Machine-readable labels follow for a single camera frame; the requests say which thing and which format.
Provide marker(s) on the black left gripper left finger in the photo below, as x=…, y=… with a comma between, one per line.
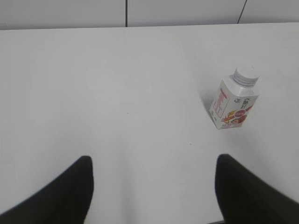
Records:
x=65, y=200

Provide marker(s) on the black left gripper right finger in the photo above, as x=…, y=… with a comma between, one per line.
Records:
x=243, y=198

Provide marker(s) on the white screw cap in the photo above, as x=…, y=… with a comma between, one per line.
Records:
x=246, y=76

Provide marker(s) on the white square yogurt bottle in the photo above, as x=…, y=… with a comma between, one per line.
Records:
x=232, y=103

